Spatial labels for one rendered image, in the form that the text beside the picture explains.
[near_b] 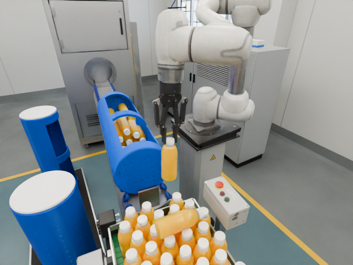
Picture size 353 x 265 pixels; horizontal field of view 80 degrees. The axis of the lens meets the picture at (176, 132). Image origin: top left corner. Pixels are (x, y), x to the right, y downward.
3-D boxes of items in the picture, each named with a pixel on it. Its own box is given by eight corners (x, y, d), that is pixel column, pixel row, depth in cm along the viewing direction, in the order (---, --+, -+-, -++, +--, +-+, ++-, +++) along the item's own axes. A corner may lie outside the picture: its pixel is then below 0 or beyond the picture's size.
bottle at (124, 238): (118, 254, 88) (112, 228, 79) (130, 242, 92) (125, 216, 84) (129, 264, 84) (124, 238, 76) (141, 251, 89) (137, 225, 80)
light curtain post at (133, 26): (147, 162, 286) (135, 21, 201) (148, 165, 281) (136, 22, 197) (143, 163, 284) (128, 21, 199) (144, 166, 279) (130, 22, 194)
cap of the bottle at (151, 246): (158, 245, 74) (158, 242, 73) (154, 255, 71) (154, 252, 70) (148, 242, 75) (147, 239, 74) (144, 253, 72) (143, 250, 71)
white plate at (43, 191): (86, 174, 110) (86, 176, 111) (41, 166, 116) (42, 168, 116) (47, 217, 87) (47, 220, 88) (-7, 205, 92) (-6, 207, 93)
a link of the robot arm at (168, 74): (153, 62, 72) (154, 79, 74) (162, 65, 64) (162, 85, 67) (178, 61, 75) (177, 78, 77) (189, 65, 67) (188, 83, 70)
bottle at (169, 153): (166, 184, 85) (167, 148, 78) (158, 175, 90) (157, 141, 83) (179, 178, 89) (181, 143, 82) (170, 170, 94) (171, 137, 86)
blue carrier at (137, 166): (135, 119, 185) (128, 88, 170) (172, 183, 115) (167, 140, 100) (102, 127, 177) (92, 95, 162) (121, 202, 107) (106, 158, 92)
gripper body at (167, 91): (177, 78, 77) (176, 102, 81) (155, 79, 73) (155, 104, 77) (186, 82, 70) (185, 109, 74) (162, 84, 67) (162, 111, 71)
